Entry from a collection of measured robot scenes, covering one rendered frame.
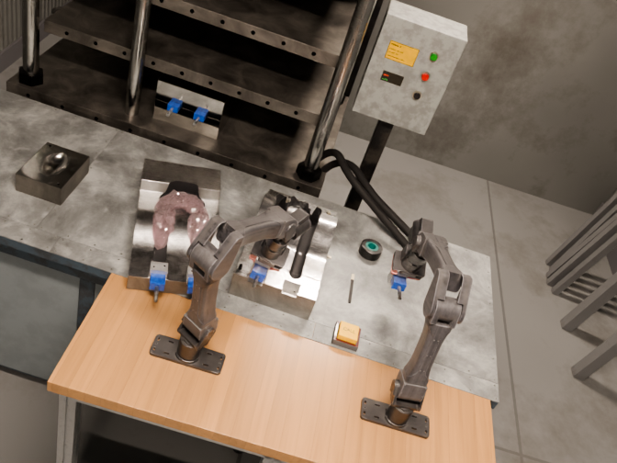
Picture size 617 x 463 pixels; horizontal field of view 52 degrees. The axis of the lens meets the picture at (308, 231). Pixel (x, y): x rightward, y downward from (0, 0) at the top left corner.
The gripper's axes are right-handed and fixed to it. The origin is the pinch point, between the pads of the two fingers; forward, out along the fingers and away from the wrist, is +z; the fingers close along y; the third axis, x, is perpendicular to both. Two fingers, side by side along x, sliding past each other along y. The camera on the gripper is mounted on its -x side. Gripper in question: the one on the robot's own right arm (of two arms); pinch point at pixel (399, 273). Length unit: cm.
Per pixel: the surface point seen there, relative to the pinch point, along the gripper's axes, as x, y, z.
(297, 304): 18.2, 29.8, 1.4
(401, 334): 17.2, -5.6, 7.5
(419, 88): -75, 2, 2
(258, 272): 15.0, 44.2, -7.9
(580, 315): -56, -137, 115
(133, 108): -57, 105, 41
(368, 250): -13.5, 7.1, 18.1
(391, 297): 2.9, -2.4, 14.2
